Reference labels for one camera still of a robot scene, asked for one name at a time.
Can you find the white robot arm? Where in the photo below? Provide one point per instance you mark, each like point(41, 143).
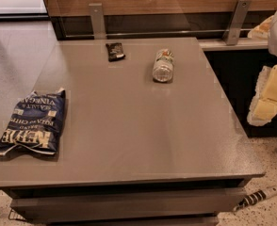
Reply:
point(272, 38)

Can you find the blue Kettle chips bag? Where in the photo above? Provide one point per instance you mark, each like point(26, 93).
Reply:
point(36, 123)

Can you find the left metal bracket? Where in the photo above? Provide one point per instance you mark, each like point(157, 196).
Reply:
point(97, 21)

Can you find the small black snack packet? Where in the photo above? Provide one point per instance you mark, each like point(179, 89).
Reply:
point(115, 51)

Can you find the right metal bracket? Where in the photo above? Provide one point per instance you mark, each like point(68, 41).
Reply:
point(232, 33)

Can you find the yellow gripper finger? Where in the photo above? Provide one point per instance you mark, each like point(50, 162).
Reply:
point(261, 32)
point(263, 107)

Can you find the metal bracket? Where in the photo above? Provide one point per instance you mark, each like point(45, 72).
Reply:
point(232, 33)
point(97, 21)

